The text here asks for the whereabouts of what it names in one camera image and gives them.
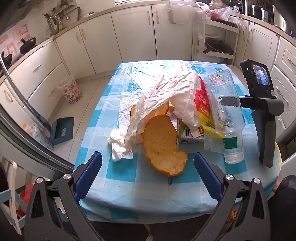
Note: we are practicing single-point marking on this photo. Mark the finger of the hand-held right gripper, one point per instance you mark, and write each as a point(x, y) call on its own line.
point(229, 101)

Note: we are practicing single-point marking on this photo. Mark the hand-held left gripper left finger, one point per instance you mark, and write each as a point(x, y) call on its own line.
point(89, 176)

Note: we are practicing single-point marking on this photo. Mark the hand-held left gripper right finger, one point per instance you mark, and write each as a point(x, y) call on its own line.
point(208, 176)

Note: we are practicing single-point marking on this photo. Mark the red yellow snack packet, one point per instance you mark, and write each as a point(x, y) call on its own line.
point(203, 104)

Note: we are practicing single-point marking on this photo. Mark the clear plastic bottle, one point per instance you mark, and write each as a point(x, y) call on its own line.
point(232, 148)

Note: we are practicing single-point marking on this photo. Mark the pale yellow plastic bin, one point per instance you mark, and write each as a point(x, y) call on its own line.
point(278, 157)

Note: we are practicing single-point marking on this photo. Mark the blue white checked tablecloth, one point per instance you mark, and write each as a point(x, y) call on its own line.
point(120, 171)

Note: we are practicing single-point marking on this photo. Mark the small white carton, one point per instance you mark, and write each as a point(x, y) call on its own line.
point(189, 139)

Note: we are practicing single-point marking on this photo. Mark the crumpled white tissue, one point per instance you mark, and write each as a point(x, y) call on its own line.
point(118, 139)

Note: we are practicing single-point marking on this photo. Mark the blue dustpan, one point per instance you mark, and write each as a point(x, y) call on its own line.
point(62, 131)

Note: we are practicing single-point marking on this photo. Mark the black frying pan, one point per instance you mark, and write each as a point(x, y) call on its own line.
point(219, 45)

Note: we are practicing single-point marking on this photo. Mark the white drawer cabinet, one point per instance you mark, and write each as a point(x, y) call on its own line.
point(261, 39)

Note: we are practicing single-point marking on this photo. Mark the white shelf rack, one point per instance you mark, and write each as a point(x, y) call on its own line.
point(234, 30)

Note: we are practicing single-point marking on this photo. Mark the floral waste basket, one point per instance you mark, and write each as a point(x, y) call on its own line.
point(70, 91)

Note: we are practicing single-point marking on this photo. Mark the clear plastic bag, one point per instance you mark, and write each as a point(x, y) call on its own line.
point(225, 12)

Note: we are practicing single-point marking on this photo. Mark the white red plastic bag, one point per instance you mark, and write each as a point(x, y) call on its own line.
point(204, 10)

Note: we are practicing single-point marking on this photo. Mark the black countertop appliance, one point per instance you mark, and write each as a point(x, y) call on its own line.
point(257, 11)

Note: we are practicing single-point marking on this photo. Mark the white kitchen cabinets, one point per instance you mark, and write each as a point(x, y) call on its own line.
point(134, 34)

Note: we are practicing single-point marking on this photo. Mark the black pan on stove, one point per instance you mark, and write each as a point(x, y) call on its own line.
point(5, 60)

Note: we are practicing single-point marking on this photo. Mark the black wok with lid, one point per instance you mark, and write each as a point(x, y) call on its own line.
point(29, 45)

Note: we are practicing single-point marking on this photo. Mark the kitchen utensil rack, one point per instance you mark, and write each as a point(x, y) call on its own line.
point(54, 19)

